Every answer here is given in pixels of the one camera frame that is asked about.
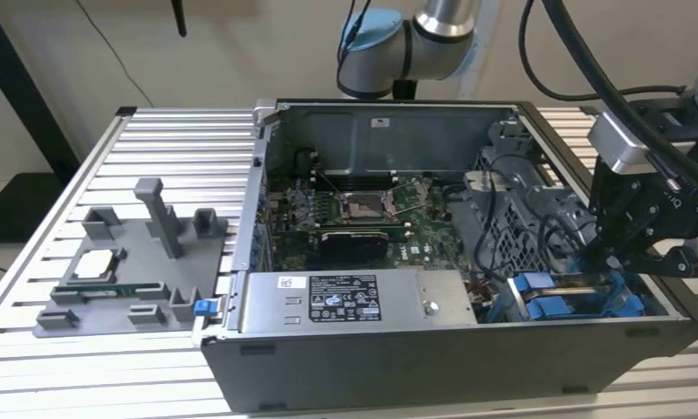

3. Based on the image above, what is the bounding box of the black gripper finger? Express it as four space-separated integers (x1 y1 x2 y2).
584 216 630 269
618 237 698 280

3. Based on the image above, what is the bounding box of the grey metal disk bay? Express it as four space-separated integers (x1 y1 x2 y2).
446 117 670 324

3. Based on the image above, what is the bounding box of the green motherboard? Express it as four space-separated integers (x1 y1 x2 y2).
261 174 484 271

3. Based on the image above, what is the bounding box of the CPU socket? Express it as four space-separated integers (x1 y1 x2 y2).
340 191 394 219

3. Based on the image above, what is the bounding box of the open grey PC case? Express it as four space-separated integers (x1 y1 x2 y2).
190 98 698 414

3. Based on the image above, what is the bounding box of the silver power supply unit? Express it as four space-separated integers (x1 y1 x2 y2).
234 269 478 333

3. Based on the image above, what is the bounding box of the grey parts rack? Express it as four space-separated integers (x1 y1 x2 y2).
32 176 232 340

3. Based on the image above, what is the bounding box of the green RAM stick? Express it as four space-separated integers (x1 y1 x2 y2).
80 283 164 302

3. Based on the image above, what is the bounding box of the silver CPU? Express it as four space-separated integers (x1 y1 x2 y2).
72 251 121 280

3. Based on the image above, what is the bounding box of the black antenna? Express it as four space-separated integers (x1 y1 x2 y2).
170 0 188 38

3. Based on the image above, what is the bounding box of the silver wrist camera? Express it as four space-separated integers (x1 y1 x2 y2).
586 111 668 175

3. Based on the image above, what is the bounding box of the thin black wire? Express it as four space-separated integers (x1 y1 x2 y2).
473 155 594 280

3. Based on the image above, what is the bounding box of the thin black looped cable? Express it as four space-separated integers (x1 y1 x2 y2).
520 0 685 102

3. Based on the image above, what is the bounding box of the black arm joint cable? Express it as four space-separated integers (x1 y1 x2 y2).
338 0 374 50

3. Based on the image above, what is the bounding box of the thin black wall cable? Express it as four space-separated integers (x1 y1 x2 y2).
73 0 156 108

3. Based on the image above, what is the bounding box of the black stand post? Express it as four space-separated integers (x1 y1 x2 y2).
0 0 82 184

